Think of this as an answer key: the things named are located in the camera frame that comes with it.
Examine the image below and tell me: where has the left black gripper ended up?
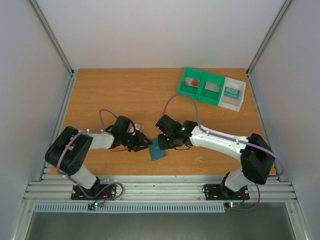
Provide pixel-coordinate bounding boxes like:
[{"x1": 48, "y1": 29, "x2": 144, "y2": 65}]
[{"x1": 121, "y1": 130, "x2": 153, "y2": 152}]

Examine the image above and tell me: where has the blue card holder wallet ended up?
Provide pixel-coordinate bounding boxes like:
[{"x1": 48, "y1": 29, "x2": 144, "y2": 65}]
[{"x1": 148, "y1": 137, "x2": 167, "y2": 162}]

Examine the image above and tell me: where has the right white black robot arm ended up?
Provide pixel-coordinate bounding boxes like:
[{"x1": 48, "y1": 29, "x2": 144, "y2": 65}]
[{"x1": 155, "y1": 114, "x2": 275, "y2": 200}]

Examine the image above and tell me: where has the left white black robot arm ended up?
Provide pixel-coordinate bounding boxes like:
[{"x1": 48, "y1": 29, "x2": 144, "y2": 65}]
[{"x1": 44, "y1": 115, "x2": 152, "y2": 199}]

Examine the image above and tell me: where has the red patterned card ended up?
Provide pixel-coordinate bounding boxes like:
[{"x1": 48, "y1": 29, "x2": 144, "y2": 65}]
[{"x1": 183, "y1": 77, "x2": 200, "y2": 88}]

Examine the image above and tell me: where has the grey card in bin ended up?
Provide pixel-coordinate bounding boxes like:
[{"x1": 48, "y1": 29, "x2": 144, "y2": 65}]
[{"x1": 204, "y1": 81, "x2": 221, "y2": 93}]

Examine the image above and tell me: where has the teal card in white bin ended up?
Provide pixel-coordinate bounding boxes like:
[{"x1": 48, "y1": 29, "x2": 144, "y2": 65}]
[{"x1": 223, "y1": 86, "x2": 241, "y2": 99}]

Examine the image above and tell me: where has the left green plastic bin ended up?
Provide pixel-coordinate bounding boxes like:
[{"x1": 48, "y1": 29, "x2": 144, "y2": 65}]
[{"x1": 177, "y1": 67, "x2": 206, "y2": 100}]

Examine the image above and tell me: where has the green plastic bin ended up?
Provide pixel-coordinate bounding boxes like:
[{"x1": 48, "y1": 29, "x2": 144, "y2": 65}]
[
  {"x1": 197, "y1": 72, "x2": 226, "y2": 106},
  {"x1": 177, "y1": 67, "x2": 206, "y2": 100}
]

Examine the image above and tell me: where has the middle green plastic bin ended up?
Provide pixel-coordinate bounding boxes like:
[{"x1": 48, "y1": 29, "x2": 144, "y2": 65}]
[{"x1": 197, "y1": 72, "x2": 226, "y2": 106}]

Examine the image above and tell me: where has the left small circuit board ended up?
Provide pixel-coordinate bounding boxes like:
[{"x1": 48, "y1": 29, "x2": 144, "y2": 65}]
[{"x1": 87, "y1": 202, "x2": 104, "y2": 211}]

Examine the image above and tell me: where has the small circuit board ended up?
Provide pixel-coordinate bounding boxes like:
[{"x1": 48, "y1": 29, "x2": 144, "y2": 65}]
[
  {"x1": 87, "y1": 202, "x2": 104, "y2": 211},
  {"x1": 224, "y1": 201, "x2": 244, "y2": 209}
]

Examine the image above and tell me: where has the white plastic bin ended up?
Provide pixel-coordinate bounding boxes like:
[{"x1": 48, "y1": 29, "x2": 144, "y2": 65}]
[{"x1": 218, "y1": 77, "x2": 246, "y2": 112}]

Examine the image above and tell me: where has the right small circuit board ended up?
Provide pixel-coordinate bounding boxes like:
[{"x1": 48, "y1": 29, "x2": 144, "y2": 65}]
[{"x1": 224, "y1": 201, "x2": 244, "y2": 209}]

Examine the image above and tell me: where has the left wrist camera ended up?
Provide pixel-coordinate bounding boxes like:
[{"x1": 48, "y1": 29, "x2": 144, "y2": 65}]
[{"x1": 129, "y1": 123, "x2": 141, "y2": 133}]

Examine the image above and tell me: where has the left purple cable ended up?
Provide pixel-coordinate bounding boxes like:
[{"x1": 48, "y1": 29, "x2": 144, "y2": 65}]
[{"x1": 56, "y1": 108, "x2": 126, "y2": 202}]

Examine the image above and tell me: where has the purple cable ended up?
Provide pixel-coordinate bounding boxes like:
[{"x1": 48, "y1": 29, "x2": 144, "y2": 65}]
[
  {"x1": 162, "y1": 93, "x2": 286, "y2": 211},
  {"x1": 56, "y1": 108, "x2": 126, "y2": 202}
]

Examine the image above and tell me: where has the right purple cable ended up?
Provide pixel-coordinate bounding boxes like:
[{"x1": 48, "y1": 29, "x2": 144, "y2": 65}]
[{"x1": 162, "y1": 93, "x2": 286, "y2": 211}]

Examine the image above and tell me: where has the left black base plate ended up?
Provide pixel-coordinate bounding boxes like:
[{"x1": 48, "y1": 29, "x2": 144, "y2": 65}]
[{"x1": 70, "y1": 184, "x2": 117, "y2": 201}]

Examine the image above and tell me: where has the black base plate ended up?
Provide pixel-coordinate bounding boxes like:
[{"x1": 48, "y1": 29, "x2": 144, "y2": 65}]
[
  {"x1": 201, "y1": 184, "x2": 250, "y2": 201},
  {"x1": 70, "y1": 184, "x2": 117, "y2": 201}
]

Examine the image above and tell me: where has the grey slotted cable duct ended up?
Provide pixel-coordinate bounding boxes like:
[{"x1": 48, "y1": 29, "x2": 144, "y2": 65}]
[{"x1": 33, "y1": 203, "x2": 225, "y2": 214}]

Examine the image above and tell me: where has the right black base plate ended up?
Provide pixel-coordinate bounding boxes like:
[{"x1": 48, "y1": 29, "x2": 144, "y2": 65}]
[{"x1": 201, "y1": 184, "x2": 250, "y2": 201}]

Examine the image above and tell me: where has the left aluminium corner post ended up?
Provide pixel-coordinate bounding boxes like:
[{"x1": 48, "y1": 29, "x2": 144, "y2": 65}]
[{"x1": 27, "y1": 0, "x2": 76, "y2": 78}]

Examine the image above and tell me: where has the aluminium corner post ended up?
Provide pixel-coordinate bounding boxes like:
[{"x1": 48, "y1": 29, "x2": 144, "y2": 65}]
[
  {"x1": 245, "y1": 0, "x2": 295, "y2": 77},
  {"x1": 27, "y1": 0, "x2": 76, "y2": 78}
]

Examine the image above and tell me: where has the aluminium front rail frame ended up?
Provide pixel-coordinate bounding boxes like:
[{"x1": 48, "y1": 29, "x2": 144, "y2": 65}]
[{"x1": 23, "y1": 166, "x2": 298, "y2": 203}]

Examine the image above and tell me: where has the right aluminium corner post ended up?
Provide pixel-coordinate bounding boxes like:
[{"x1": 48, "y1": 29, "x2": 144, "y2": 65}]
[{"x1": 245, "y1": 0, "x2": 295, "y2": 77}]

